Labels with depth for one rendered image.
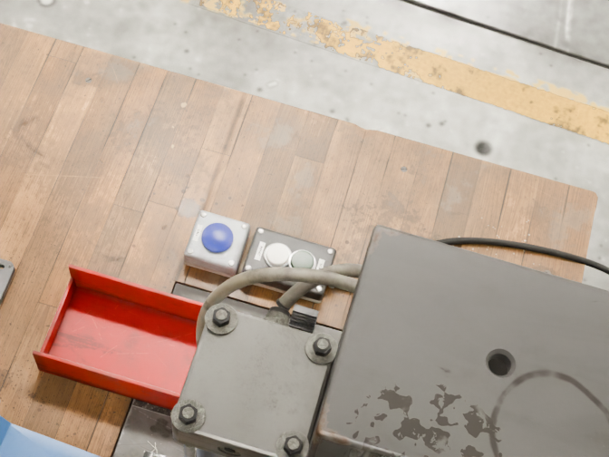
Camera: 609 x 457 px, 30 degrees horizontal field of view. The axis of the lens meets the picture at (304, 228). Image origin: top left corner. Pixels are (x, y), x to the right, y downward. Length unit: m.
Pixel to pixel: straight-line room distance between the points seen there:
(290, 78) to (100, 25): 0.47
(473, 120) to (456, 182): 1.15
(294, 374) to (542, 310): 0.19
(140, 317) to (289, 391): 0.69
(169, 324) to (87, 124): 0.31
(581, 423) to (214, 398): 0.25
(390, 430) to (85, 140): 1.00
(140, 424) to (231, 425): 0.64
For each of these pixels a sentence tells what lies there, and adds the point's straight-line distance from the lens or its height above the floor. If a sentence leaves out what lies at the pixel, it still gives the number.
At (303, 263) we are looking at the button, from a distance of 1.42.
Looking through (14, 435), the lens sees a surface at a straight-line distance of 1.29.
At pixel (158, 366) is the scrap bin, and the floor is 0.91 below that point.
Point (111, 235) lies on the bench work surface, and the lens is 1.48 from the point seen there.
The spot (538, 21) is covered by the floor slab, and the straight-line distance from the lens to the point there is 2.90.
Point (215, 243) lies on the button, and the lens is 1.42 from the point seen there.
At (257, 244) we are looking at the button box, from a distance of 1.43.
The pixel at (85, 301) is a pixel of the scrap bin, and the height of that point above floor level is 0.90.
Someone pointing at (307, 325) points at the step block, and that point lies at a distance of 1.34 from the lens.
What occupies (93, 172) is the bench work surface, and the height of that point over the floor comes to 0.90.
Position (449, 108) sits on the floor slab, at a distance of 2.69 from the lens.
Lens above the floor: 2.22
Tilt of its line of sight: 63 degrees down
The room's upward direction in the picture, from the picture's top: 10 degrees clockwise
